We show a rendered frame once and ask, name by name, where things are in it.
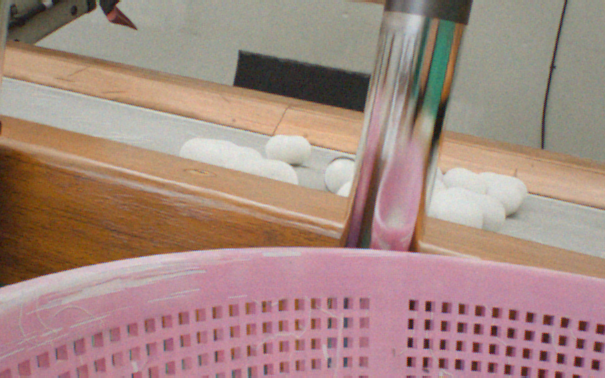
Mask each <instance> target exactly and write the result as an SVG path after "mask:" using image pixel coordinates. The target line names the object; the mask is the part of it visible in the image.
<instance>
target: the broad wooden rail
mask: <svg viewBox="0 0 605 378"><path fill-rule="evenodd" d="M3 77H6V78H10V79H15V80H19V81H24V82H28V83H32V84H37V85H42V86H47V87H51V88H56V89H60V90H65V91H69V92H74V93H78V94H83V95H87V96H92V97H96V98H102V99H106V100H111V101H115V102H120V103H124V104H129V105H133V106H138V107H142V108H147V110H151V111H156V112H160V113H165V114H169V115H175V116H179V117H184V118H188V119H193V120H197V121H202V122H206V123H211V124H215V125H220V126H224V127H228V128H233V129H237V130H242V131H246V132H251V133H255V134H260V135H264V136H270V137H275V136H278V135H284V136H300V137H303V138H305V139H306V140H307V141H308V142H309V144H310V146H315V147H319V148H324V149H328V150H333V151H337V152H342V153H346V154H351V155H356V150H357V145H358V139H359V134H360V129H361V123H362V118H363V113H360V112H355V111H350V110H345V109H340V108H335V107H330V106H326V105H321V104H316V103H311V102H306V101H301V100H296V99H291V98H287V96H282V95H277V94H272V93H266V92H261V91H256V90H251V89H247V88H242V87H237V86H232V85H227V84H222V83H217V82H212V81H208V80H203V79H198V78H193V77H188V76H183V75H177V74H172V73H168V72H163V71H158V70H153V69H148V68H143V67H138V66H133V65H129V64H124V63H119V62H114V61H109V60H103V59H98V58H93V57H88V56H84V55H79V54H74V53H69V52H64V51H59V50H54V49H49V48H44V47H39V46H34V45H29V44H28V43H24V42H19V41H14V40H9V39H7V44H6V54H5V62H4V71H3ZM438 167H439V169H440V170H441V173H442V175H445V174H446V173H447V172H448V171H449V170H451V169H454V168H464V169H467V170H470V171H472V172H474V173H476V174H480V173H483V172H491V173H495V174H500V175H505V176H510V177H514V178H517V179H519V180H521V181H522V182H523V183H524V185H525V186H526V189H527V193H528V194H532V195H538V196H542V197H547V198H551V199H556V200H560V201H565V202H569V203H574V204H578V205H583V206H587V207H593V208H597V209H602V210H605V162H603V161H598V160H593V159H587V158H582V157H577V156H572V155H568V154H563V153H558V152H553V151H548V150H543V149H538V148H533V147H528V146H523V145H518V144H513V143H508V142H503V141H498V140H493V139H489V138H484V137H479V136H474V135H469V134H464V133H458V132H453V131H449V130H446V132H445V137H444V142H443V147H442V151H441V156H440V161H439V166H438Z"/></svg>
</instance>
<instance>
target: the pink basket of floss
mask: <svg viewBox="0 0 605 378"><path fill-rule="evenodd" d="M311 298H316V309H311ZM327 298H332V309H327ZM343 298H348V309H343ZM360 298H365V301H364V309H359V299H360ZM295 299H299V310H295ZM409 299H411V300H415V305H414V311H413V310H409ZM279 300H283V311H279ZM425 300H426V301H431V312H429V311H425ZM261 301H265V309H266V312H262V306H261ZM248 302H249V314H245V303H248ZM442 302H448V307H447V313H442V312H441V308H442ZM459 303H462V304H465V314H459ZM230 304H232V312H233V316H229V305H230ZM476 305H481V306H482V314H481V316H476V315H475V309H476ZM215 306H216V318H213V314H212V307H215ZM492 307H498V308H499V313H498V319H494V318H492ZM196 309H199V321H196ZM509 309H513V310H516V315H515V321H510V320H508V317H509ZM179 312H182V322H183V324H180V322H179ZM527 312H529V313H534V318H533V323H526V318H527ZM163 315H164V324H165V328H163V329H162V322H161V316H163ZM544 315H549V316H551V323H550V326H547V325H543V320H544ZM327 317H332V328H327ZM343 317H348V328H343ZM359 317H364V328H359ZM311 318H316V327H315V329H311ZM408 318H414V326H413V330H408ZM561 318H567V319H569V320H568V328H567V329H566V328H560V324H561ZM146 319H147V330H148V332H146V333H145V326H144V320H146ZM295 319H299V330H295ZM425 319H430V331H424V321H425ZM279 320H283V331H279ZM441 320H447V322H446V332H440V327H441ZM458 321H460V323H464V331H463V333H457V332H458ZM578 321H585V322H587V328H586V332H584V331H577V329H578ZM262 322H266V333H262ZM246 324H249V325H250V336H246ZM474 324H481V327H480V335H474ZM597 324H602V325H605V279H602V278H596V277H591V276H584V275H579V274H573V273H567V272H561V271H554V270H548V269H542V268H536V267H528V266H521V265H514V264H507V263H500V262H492V261H484V260H477V259H469V258H458V257H449V256H440V255H430V254H419V253H407V252H394V251H379V250H362V249H338V248H249V249H225V250H211V251H196V252H186V253H176V254H165V255H156V256H149V257H142V258H135V259H128V260H121V261H115V262H110V263H104V264H99V265H92V266H87V267H82V268H77V269H73V270H68V271H64V272H59V273H55V274H50V275H46V276H42V277H39V278H34V279H30V280H27V281H23V282H19V283H16V284H12V285H9V286H5V287H2V288H0V377H1V378H59V375H61V378H78V374H77V367H78V369H79V378H132V373H134V378H149V371H148V368H151V378H200V377H202V378H216V373H219V378H232V370H235V378H248V367H251V377H249V378H343V377H347V378H358V376H363V378H406V376H411V378H422V376H427V378H438V377H443V378H538V368H541V369H545V375H544V378H554V377H555V371H561V372H562V377H561V378H572V373H573V374H580V378H590V377H591V378H605V329H604V335H601V334H596V328H597ZM127 325H129V326H130V337H128V331H127ZM230 326H233V338H230ZM491 326H497V337H493V336H490V332H491ZM215 328H217V340H216V341H214V333H213V329H215ZM508 328H514V336H513V339H509V338H507V329H508ZM110 330H112V336H113V341H112V342H111V338H110ZM525 330H529V331H532V337H531V341H525V340H524V339H525ZM198 332H200V342H201V343H200V344H198V342H197V333H198ZM542 332H543V333H549V340H548V344H546V343H541V339H542ZM91 335H93V338H94V347H92V339H91ZM559 335H562V336H566V345H565V346H559V345H558V342H559ZM179 336H183V339H184V347H180V342H181V337H179ZM346 337H348V341H347V348H343V338H346ZM359 337H364V342H363V348H359ZM327 338H332V341H331V349H327ZM408 338H413V347H412V348H407V343H408ZM576 338H579V339H585V343H584V349H577V348H575V346H576ZM165 339H166V351H164V348H163V340H165ZM311 339H315V350H311ZM424 339H429V349H423V343H424ZM440 339H441V340H445V350H439V345H440ZM295 340H299V350H300V351H296V343H295ZM74 341H75V343H76V352H77V353H75V350H74ZM457 341H463V345H462V352H461V351H456V348H457ZM595 341H597V342H602V350H601V353H600V352H595V351H594V344H595ZM280 342H283V352H281V353H280ZM473 342H478V343H479V352H478V353H472V352H473ZM265 343H266V354H263V344H265ZM146 344H149V355H148V356H147V349H146ZM490 344H496V348H495V355H492V354H489V345H490ZM247 346H250V356H249V357H247ZM506 346H512V356H511V357H508V356H505V352H506ZM56 348H57V351H58V359H59V360H57V356H56ZM231 348H234V359H231ZM524 348H529V349H530V356H529V359H525V358H523V349H524ZM129 349H132V360H131V361H130V352H129ZM540 350H543V351H547V358H546V362H545V361H539V358H540ZM215 351H218V362H215ZM557 353H562V354H564V361H563V364H558V363H556V359H557ZM113 354H114V357H115V366H113V357H112V355H113ZM37 355H38V361H39V367H38V364H37V357H36V356H37ZM198 355H201V360H202V365H201V366H199V357H198ZM574 356H581V357H583V358H582V366H581V367H576V366H573V362H574ZM343 357H347V367H345V368H343ZM359 357H363V367H358V364H359ZM407 357H412V367H407ZM423 357H428V368H422V364H423ZM184 358H185V369H183V370H182V365H181V359H184ZM327 358H331V368H327ZM439 358H444V369H441V368H438V363H439ZM311 359H315V369H313V370H312V361H311ZM456 359H461V370H457V369H455V364H456ZM592 359H597V360H600V365H599V370H593V369H591V367H592ZM95 360H96V367H97V372H95V365H94V361H95ZM297 360H300V371H296V361H297ZM472 360H474V361H478V364H477V371H471V366H472ZM280 362H284V373H280ZM488 362H494V370H493V373H490V372H487V370H488ZM165 363H167V368H168V374H166V373H165ZM18 364H19V367H20V374H21V375H20V374H19V368H18ZM264 364H267V375H264V371H263V365H264ZM504 364H511V367H510V375H507V374H504ZM522 366H527V367H528V375H527V377H524V376H521V370H522Z"/></svg>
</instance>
